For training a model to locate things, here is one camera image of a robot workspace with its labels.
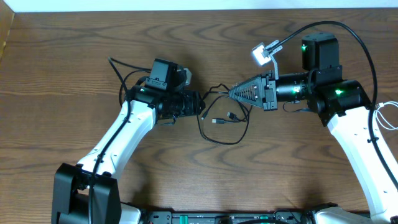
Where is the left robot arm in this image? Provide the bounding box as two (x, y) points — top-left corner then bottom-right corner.
(51, 58), (205, 223)

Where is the white USB cable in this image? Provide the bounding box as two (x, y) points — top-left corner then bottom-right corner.
(374, 101), (398, 131)

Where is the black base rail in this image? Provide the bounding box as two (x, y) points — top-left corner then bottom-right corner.
(136, 203), (373, 224)

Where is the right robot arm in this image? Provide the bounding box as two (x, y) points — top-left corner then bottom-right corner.
(229, 32), (397, 223)

